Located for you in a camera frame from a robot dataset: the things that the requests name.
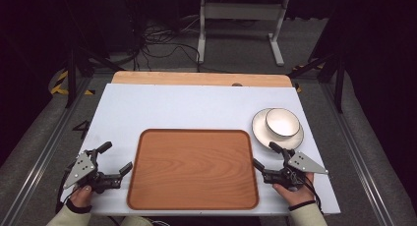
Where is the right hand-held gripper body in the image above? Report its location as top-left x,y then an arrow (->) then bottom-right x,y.
262,148 -> 329,192

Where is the wooden tray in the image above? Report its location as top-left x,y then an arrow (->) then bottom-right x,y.
126,128 -> 261,211

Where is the aluminium floor rail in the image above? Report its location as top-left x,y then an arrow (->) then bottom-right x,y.
0,78 -> 93,226
319,81 -> 395,226

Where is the right hand-held gripper cable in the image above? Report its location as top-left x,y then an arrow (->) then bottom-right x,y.
304,175 -> 325,215

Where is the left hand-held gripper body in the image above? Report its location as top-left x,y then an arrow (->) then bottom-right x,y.
63,148 -> 123,195

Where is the person's right hand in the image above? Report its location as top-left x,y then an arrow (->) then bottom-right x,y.
271,172 -> 317,207

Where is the white metal stand frame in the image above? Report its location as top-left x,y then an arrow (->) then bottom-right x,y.
195,0 -> 290,68

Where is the person's left hand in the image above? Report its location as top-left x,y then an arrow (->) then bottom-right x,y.
69,185 -> 96,208

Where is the white plate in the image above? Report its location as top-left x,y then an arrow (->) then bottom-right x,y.
251,107 -> 305,152

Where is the white bowl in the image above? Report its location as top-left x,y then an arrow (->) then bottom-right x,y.
265,107 -> 302,139

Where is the black wristband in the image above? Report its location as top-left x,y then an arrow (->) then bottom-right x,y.
65,198 -> 93,215
287,199 -> 317,212

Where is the white table board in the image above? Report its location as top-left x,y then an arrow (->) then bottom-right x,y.
60,83 -> 341,217

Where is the small black triangular bracket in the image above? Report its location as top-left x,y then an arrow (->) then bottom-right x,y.
72,119 -> 91,141

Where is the black metal stand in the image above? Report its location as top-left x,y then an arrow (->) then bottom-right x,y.
63,43 -> 126,109
287,51 -> 347,115

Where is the bundle of floor cables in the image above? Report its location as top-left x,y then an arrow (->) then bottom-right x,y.
132,15 -> 205,73

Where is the yellow black floor tape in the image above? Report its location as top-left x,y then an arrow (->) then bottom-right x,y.
292,63 -> 327,93
48,70 -> 96,97

